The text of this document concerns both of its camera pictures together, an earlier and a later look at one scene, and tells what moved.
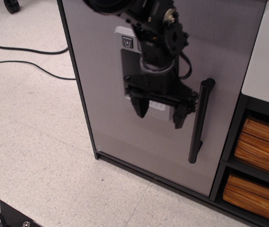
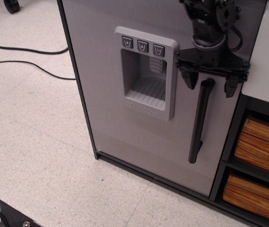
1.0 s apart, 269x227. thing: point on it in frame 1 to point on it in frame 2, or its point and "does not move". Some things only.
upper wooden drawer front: [263, 145] does not move
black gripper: [159, 80] to [213, 59]
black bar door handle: [196, 143] does not move
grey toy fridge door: [221, 37] does not move
